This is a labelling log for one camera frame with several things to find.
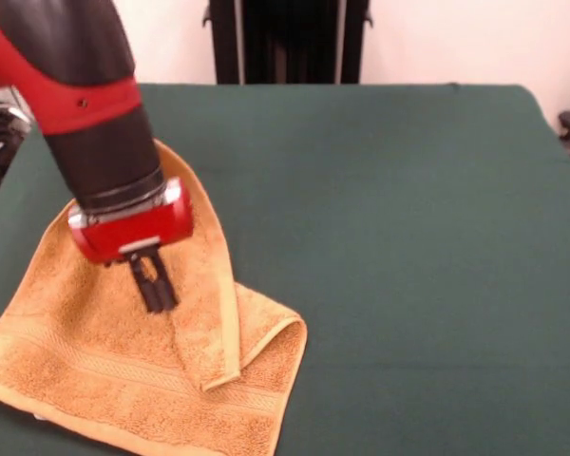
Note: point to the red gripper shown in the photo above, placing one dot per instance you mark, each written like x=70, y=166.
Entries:
x=133, y=233

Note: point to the orange terry towel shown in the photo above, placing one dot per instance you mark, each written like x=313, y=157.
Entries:
x=76, y=342

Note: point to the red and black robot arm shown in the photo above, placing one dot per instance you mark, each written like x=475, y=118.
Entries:
x=76, y=95

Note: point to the dark green table cloth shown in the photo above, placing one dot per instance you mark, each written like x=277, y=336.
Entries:
x=408, y=237

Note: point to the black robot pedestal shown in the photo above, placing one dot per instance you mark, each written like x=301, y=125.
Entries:
x=290, y=38

